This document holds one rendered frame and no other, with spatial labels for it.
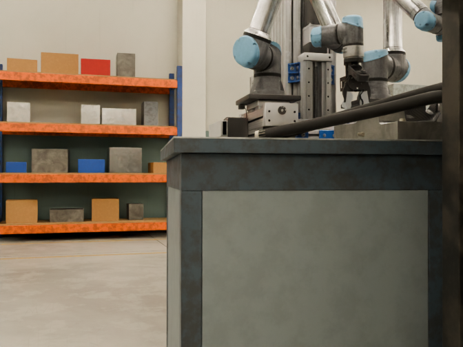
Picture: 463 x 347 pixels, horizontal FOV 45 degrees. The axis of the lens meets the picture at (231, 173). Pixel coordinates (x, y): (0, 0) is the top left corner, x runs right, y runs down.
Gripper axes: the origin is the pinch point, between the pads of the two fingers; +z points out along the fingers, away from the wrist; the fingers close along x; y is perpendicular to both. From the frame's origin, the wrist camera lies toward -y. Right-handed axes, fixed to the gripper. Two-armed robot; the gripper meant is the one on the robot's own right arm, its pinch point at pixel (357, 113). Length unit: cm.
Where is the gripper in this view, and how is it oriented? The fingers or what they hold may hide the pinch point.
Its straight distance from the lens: 208.1
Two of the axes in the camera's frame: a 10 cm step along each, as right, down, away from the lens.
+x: -9.8, 0.4, -1.7
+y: -1.7, -0.4, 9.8
